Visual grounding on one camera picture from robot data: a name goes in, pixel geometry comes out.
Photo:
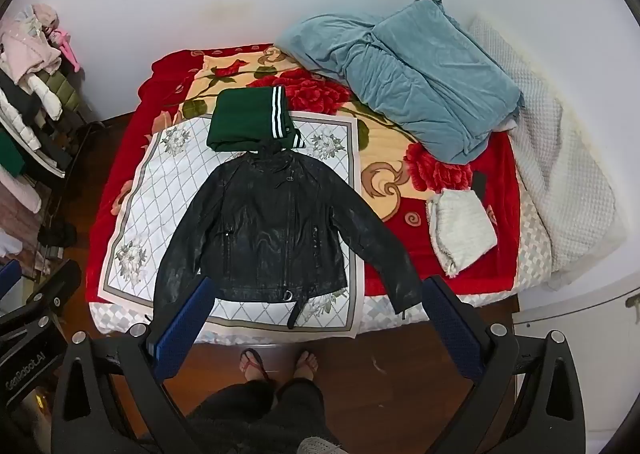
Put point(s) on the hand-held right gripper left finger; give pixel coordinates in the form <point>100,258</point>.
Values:
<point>186,321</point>

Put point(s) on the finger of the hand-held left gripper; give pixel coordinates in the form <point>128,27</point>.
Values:
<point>57,291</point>
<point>9,279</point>

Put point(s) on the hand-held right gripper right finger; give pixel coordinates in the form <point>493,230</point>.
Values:
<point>450,329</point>

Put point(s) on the black leather jacket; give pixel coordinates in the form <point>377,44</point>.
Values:
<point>270,224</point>

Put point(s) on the clothes rack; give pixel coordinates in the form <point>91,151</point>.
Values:
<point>50,144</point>

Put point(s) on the person's left foot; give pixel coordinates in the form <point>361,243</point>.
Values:
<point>256,366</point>

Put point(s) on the person's foot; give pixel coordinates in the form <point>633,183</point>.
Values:
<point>305,366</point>
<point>256,366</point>

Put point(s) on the white folded garment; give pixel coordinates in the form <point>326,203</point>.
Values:
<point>462,229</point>

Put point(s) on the person's legs in dark pants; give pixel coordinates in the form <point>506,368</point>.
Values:
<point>260,414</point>

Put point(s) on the green cloth on rack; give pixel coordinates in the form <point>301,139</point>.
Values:
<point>10,154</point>

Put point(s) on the person's right foot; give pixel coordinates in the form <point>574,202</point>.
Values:
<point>305,366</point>

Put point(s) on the white floral patterned cloth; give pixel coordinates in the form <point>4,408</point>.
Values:
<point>150,194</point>

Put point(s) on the white cabinet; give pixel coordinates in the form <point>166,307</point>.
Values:
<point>595,319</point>

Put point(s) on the red floral blanket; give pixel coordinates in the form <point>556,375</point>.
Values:
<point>395,184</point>

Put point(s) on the white waffle quilt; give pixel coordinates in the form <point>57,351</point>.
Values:
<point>555,164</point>

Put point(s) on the green garment with white stripes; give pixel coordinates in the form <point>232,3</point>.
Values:
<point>240,119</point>

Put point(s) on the pink garment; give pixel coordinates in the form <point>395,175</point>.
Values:
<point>25,49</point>

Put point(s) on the blue quilt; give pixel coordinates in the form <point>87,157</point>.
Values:
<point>410,79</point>

